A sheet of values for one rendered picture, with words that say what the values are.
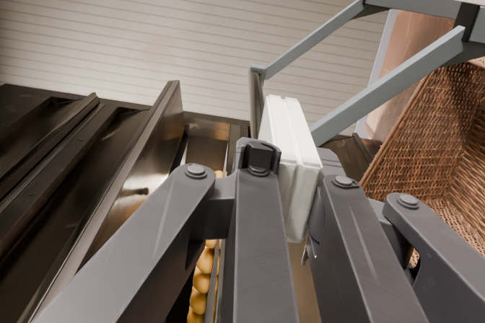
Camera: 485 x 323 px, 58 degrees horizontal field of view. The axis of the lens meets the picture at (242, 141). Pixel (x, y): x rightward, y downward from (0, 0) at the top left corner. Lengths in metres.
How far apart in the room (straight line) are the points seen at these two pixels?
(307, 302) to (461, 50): 0.57
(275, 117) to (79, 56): 3.49
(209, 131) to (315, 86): 1.86
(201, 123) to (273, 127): 1.60
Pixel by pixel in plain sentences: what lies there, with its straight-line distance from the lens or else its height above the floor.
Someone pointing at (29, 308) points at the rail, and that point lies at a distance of 0.68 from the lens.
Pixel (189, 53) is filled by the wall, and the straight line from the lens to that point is 3.43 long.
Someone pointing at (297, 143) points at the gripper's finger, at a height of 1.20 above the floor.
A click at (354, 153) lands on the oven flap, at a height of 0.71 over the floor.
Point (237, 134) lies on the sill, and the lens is 1.65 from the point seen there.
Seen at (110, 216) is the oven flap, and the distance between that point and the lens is 0.85.
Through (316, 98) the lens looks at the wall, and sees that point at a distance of 3.54.
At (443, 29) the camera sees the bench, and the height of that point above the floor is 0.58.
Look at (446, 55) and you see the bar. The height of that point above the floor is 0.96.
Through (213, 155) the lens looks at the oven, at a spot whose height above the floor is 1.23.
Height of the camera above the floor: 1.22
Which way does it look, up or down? 3 degrees down
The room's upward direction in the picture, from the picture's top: 81 degrees counter-clockwise
